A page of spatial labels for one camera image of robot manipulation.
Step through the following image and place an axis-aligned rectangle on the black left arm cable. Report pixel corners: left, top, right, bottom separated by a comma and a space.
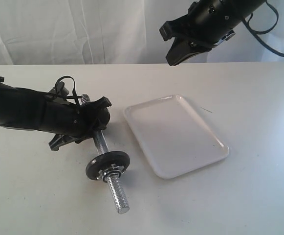
46, 75, 80, 115

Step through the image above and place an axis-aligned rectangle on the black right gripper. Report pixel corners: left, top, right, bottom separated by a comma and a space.
159, 0, 253, 66

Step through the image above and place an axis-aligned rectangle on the chrome threaded dumbbell bar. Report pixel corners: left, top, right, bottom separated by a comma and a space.
80, 94, 131, 216

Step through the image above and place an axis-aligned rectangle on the black weight plate end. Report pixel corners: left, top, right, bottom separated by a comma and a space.
90, 96, 112, 131
86, 151, 130, 181

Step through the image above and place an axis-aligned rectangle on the white rectangular plastic tray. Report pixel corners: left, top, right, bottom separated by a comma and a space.
123, 94, 230, 179

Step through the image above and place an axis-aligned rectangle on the black weight plate near end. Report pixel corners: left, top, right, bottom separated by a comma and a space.
86, 151, 130, 181

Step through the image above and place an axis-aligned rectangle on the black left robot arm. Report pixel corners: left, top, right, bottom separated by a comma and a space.
0, 75, 111, 151

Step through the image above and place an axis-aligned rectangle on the white curtain backdrop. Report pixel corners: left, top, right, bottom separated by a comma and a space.
0, 0, 284, 65

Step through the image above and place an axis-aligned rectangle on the black weight plate far end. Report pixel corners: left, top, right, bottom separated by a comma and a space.
90, 96, 112, 131

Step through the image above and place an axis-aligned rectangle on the chrome spin-lock collar nut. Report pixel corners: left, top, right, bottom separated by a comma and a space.
100, 164, 126, 183

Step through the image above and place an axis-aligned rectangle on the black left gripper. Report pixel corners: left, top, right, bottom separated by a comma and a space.
43, 96, 112, 151

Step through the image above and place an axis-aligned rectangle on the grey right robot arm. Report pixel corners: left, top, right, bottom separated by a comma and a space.
159, 0, 264, 66

